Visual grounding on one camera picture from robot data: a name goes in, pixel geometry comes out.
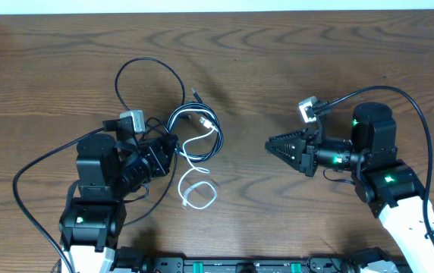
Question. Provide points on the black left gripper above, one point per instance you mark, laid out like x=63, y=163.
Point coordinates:
x=162, y=154

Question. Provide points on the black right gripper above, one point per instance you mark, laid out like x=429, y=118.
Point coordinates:
x=309, y=155

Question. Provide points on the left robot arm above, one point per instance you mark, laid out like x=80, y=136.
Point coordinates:
x=109, y=170

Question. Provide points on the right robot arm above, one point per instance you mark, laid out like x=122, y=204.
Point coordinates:
x=385, y=183

